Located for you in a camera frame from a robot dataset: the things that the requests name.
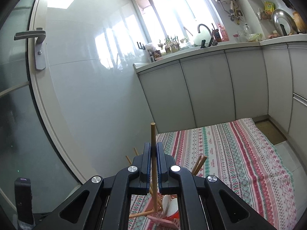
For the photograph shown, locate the white rice paddle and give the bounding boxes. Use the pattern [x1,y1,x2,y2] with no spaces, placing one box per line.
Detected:
[162,195,178,218]

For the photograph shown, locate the white kitchen cabinets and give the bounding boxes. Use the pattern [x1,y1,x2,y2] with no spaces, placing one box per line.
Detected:
[135,34,306,148]

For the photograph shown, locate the kitchen window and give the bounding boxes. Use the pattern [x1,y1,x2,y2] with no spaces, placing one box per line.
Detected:
[132,0,225,44]

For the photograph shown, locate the pink perforated utensil basket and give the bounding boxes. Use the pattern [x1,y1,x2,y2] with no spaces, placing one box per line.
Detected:
[146,193,180,229]

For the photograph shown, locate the patterned striped tablecloth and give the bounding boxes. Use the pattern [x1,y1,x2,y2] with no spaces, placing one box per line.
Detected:
[128,117,298,230]

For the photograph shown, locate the glass sliding door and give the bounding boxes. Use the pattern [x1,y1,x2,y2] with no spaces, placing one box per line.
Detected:
[1,0,78,221]

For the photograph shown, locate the black device on floor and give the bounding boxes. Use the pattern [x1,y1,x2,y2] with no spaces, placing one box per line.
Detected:
[14,177,35,229]

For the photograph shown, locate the black curved faucet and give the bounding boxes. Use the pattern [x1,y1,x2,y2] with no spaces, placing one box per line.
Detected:
[197,23,218,48]

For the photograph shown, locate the steel pot lid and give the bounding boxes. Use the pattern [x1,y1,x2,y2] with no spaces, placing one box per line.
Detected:
[272,9,298,36]

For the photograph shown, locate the grey door handle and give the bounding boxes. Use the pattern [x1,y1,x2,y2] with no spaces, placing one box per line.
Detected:
[14,28,46,71]

